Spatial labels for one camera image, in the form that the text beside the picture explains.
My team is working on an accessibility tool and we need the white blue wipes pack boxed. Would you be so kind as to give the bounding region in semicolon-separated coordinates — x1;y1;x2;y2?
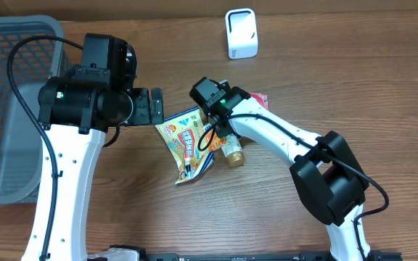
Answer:
155;106;214;186

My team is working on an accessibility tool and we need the orange Kleenex tissue pack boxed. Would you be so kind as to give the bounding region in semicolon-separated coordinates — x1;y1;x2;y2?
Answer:
205;131;226;152

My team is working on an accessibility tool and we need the white floral cream tube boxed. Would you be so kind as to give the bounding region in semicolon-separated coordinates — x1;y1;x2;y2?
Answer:
221;134;245;167

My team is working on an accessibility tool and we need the red purple Carefree pack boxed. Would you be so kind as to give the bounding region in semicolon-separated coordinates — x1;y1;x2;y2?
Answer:
250;93;269;109

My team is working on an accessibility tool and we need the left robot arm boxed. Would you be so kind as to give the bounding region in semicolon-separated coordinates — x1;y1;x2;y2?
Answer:
22;33;164;260

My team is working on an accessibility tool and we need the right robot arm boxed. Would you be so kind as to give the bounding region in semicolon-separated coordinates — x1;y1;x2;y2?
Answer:
189;78;371;260

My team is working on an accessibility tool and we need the white barcode scanner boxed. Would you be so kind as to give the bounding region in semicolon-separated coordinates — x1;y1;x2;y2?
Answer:
225;8;258;59

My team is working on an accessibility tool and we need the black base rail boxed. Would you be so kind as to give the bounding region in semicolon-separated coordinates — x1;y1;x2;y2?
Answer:
138;251;403;261

